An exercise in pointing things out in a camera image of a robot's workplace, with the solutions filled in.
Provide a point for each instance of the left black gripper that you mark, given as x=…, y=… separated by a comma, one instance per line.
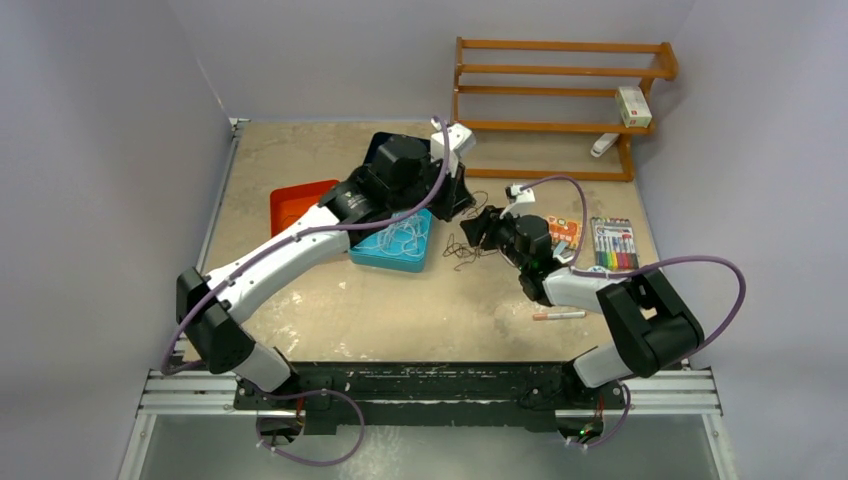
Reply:
x=455, y=194

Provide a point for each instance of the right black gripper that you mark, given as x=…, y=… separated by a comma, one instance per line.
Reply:
x=476, y=229

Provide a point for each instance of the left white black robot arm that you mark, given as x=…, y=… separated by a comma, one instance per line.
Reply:
x=212, y=307

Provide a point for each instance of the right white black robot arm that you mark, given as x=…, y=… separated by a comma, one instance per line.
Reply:
x=649, y=323

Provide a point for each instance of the light blue plastic tray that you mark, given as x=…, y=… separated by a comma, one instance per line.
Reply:
x=401, y=246

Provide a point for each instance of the orange card pack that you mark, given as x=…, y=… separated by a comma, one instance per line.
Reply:
x=564, y=233

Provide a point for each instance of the small light blue stapler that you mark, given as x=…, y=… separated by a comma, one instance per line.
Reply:
x=563, y=253

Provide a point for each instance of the dark blue plastic tray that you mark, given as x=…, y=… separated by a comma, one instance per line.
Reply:
x=391, y=153

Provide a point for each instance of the white orange marker pen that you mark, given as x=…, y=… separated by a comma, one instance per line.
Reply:
x=549, y=316

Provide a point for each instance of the coloured marker set pack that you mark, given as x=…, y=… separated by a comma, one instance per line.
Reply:
x=614, y=244

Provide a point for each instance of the white stapler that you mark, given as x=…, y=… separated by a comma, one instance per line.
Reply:
x=603, y=144

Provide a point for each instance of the orange plastic tray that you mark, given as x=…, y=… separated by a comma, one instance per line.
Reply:
x=288, y=204

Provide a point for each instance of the wooden shelf rack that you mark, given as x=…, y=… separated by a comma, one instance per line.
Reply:
x=558, y=87

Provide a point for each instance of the white cardboard box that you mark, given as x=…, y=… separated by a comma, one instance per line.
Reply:
x=633, y=107

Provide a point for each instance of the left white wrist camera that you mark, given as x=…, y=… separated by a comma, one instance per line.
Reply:
x=452, y=145

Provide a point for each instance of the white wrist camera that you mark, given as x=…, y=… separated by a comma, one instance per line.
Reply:
x=520, y=199
x=452, y=145

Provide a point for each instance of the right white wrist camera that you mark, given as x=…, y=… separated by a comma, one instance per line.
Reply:
x=520, y=199

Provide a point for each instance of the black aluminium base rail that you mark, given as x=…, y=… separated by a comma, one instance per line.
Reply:
x=530, y=395

